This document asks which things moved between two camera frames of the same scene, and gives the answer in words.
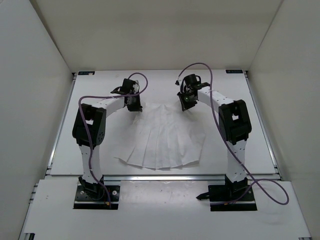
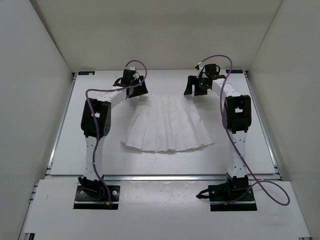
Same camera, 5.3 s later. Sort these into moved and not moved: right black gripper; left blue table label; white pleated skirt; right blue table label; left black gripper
Moved: left black gripper; right black gripper; white pleated skirt
Not moved: right blue table label; left blue table label
